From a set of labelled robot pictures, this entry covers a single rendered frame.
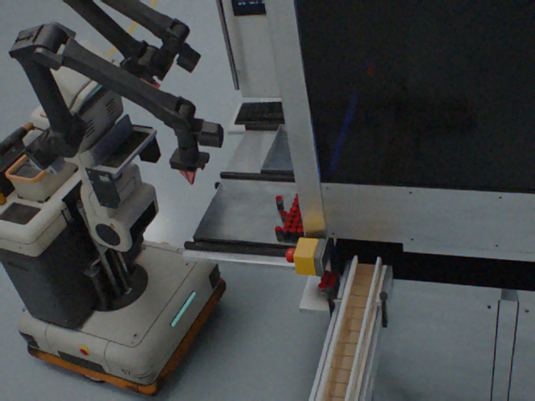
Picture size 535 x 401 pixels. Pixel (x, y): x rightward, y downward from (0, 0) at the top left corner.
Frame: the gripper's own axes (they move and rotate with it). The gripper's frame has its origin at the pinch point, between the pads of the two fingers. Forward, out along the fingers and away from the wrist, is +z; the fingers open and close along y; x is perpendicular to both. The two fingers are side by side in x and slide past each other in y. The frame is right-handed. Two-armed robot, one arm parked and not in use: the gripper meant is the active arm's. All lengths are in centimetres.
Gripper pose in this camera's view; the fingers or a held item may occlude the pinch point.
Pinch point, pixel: (191, 181)
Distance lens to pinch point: 205.5
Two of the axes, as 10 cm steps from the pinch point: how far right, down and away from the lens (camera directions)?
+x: 2.7, -6.6, 7.1
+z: 0.1, 7.4, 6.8
